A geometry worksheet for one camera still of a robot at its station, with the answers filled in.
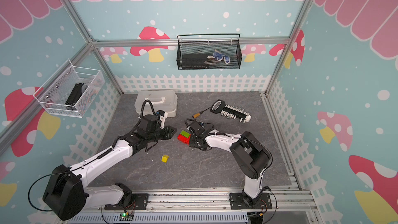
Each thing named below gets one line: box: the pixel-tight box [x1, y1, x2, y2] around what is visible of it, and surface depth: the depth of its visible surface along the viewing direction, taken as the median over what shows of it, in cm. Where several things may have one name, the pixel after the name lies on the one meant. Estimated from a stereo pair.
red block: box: [177, 133, 192, 146], surface depth 96 cm
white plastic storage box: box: [134, 90, 178, 118], surface depth 105 cm
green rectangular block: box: [179, 129, 191, 138], surface depth 98 cm
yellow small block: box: [161, 154, 170, 163], surface depth 89 cm
